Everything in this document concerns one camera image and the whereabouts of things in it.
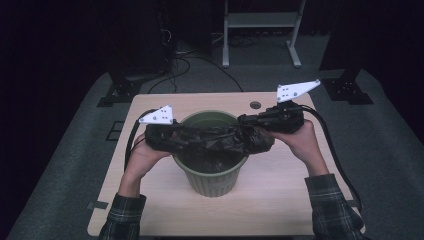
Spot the dark equipment cabinet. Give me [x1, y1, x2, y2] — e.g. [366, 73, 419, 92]
[106, 0, 176, 79]

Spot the green plastic trash bin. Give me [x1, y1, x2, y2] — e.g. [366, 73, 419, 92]
[172, 110, 249, 198]

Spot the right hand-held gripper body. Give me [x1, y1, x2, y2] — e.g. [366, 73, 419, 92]
[263, 79, 322, 135]

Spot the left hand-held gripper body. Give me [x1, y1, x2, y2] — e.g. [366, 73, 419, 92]
[138, 105, 181, 153]

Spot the black plastic trash bag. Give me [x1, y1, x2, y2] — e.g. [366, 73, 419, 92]
[166, 122, 276, 174]

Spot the black tape square outline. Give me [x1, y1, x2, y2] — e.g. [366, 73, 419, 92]
[105, 120, 125, 142]

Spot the person's left hand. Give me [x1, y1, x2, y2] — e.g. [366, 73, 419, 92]
[123, 134, 173, 183]

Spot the black stand base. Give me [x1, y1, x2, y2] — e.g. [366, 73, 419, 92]
[321, 68, 374, 106]
[96, 71, 143, 108]

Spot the white metal stand frame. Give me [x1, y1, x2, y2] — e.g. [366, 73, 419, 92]
[222, 0, 307, 69]

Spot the grey tape strip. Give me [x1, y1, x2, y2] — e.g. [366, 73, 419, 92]
[87, 200, 109, 211]

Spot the person's right hand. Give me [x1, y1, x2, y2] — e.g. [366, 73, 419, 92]
[267, 119, 326, 173]

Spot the right hand-held gripper cable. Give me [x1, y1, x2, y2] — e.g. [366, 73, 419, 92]
[299, 104, 364, 213]

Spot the black floor cable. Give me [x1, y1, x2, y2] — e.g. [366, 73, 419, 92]
[147, 56, 244, 94]

